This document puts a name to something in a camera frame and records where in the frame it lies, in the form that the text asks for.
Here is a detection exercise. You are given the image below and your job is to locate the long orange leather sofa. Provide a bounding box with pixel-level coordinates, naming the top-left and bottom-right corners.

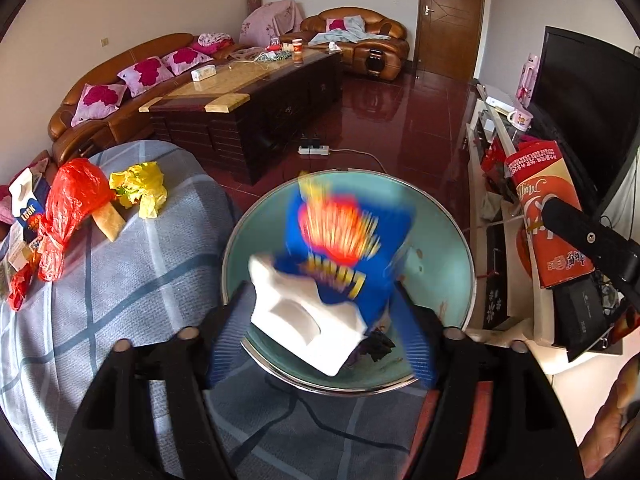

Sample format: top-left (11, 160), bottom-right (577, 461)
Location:
top-left (49, 32), bottom-right (251, 166)

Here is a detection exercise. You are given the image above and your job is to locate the blue and white carton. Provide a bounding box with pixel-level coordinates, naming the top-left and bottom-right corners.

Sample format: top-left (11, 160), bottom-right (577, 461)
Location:
top-left (7, 167), bottom-right (53, 233)

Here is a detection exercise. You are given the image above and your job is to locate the blue checked blanket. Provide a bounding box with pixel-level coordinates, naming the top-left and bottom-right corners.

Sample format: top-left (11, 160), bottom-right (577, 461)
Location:
top-left (0, 140), bottom-right (451, 480)

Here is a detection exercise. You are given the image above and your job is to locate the white cable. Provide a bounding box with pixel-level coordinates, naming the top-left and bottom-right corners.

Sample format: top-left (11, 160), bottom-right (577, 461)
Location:
top-left (327, 148), bottom-right (396, 176)

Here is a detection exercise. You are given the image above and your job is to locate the white television stand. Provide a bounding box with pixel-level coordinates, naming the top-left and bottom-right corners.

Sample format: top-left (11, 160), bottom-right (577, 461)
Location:
top-left (462, 80), bottom-right (640, 376)

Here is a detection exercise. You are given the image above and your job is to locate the red paper bag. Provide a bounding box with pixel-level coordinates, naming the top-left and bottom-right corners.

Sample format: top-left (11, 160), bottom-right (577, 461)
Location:
top-left (504, 140), bottom-right (596, 289)

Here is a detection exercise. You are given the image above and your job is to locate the black television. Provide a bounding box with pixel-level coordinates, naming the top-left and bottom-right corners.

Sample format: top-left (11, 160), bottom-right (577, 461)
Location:
top-left (527, 25), bottom-right (640, 221)

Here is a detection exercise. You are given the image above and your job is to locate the yellow sponge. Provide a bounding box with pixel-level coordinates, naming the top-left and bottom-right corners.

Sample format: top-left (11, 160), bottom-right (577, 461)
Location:
top-left (92, 202), bottom-right (126, 242)

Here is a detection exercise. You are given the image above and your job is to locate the folded pink blanket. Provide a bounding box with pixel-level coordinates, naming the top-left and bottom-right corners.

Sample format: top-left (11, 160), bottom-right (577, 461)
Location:
top-left (192, 32), bottom-right (236, 56)

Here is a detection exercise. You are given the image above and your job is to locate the black router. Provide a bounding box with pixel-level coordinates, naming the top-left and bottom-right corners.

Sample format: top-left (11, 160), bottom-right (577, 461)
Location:
top-left (552, 270), bottom-right (621, 363)

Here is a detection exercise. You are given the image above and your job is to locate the light blue cloth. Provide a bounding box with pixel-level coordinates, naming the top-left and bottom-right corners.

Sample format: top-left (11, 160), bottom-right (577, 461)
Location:
top-left (311, 16), bottom-right (391, 45)

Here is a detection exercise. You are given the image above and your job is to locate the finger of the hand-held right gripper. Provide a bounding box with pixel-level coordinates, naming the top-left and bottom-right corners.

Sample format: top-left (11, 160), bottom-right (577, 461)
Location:
top-left (542, 199), bottom-right (640, 306)

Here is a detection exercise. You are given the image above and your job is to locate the brown wooden door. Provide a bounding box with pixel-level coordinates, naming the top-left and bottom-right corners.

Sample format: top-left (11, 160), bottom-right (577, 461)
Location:
top-left (417, 0), bottom-right (487, 81)

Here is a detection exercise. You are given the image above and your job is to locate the white floral mug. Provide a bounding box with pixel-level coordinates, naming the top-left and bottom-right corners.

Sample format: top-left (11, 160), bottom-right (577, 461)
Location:
top-left (507, 106), bottom-right (534, 132)

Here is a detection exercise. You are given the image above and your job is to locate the blue snack bag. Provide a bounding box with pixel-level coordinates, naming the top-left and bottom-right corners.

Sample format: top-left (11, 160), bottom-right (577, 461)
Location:
top-left (272, 180), bottom-right (418, 326)

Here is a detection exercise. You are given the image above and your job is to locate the yellow crumpled wrapper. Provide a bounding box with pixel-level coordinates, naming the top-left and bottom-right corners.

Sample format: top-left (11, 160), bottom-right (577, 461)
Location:
top-left (109, 161), bottom-right (168, 219)

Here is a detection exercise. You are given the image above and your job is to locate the small orange leather sofa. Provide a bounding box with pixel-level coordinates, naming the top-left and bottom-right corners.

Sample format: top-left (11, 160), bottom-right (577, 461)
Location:
top-left (278, 7), bottom-right (411, 82)

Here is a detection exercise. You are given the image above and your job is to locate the person's right hand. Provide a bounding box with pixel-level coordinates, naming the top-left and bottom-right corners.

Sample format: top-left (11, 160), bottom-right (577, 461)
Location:
top-left (579, 360), bottom-right (640, 478)

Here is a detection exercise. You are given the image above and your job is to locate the light green plastic bin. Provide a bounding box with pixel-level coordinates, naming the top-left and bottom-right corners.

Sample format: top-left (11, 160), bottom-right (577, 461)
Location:
top-left (221, 170), bottom-right (476, 395)

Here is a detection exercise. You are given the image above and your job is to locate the white flat device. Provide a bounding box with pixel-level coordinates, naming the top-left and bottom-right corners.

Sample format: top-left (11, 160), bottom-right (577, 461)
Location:
top-left (484, 91), bottom-right (518, 111)

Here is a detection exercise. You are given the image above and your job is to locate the red plastic bag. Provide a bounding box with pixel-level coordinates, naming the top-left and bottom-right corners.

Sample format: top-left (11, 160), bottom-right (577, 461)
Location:
top-left (37, 157), bottom-right (116, 282)

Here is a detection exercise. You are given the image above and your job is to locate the pink flowered cover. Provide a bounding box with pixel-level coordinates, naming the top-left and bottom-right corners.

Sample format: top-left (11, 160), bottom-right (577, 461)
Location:
top-left (239, 0), bottom-right (303, 46)

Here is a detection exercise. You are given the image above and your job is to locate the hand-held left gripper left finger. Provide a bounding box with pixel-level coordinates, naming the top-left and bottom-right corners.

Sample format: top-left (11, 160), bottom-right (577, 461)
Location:
top-left (57, 280), bottom-right (261, 480)

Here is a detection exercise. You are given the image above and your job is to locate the white power strip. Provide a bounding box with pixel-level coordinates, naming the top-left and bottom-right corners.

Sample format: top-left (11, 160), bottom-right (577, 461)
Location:
top-left (298, 135), bottom-right (331, 157)

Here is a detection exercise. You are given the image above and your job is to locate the orange leather armchair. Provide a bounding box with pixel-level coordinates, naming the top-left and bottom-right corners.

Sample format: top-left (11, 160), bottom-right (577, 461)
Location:
top-left (20, 149), bottom-right (63, 181)

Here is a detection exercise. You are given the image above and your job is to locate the small red wrapper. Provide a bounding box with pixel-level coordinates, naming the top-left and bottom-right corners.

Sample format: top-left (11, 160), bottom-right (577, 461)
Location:
top-left (6, 260), bottom-right (36, 311)

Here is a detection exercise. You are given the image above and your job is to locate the pink toy box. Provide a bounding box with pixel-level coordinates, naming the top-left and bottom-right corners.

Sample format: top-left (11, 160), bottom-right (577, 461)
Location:
top-left (517, 52), bottom-right (541, 106)

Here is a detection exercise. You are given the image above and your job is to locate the white foam tray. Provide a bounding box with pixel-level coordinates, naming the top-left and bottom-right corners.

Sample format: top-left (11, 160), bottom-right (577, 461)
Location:
top-left (248, 254), bottom-right (368, 377)

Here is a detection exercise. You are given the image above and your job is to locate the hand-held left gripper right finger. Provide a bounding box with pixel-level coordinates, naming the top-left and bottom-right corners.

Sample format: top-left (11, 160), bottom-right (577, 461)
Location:
top-left (392, 280), bottom-right (586, 480)

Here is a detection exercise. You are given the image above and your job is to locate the dark wooden coffee table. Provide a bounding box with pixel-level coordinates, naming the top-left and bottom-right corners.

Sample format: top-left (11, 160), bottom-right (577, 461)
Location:
top-left (139, 47), bottom-right (345, 186)

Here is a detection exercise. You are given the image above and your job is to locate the red hanging decoration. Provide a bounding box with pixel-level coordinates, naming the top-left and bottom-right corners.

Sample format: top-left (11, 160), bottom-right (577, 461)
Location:
top-left (482, 137), bottom-right (508, 193)

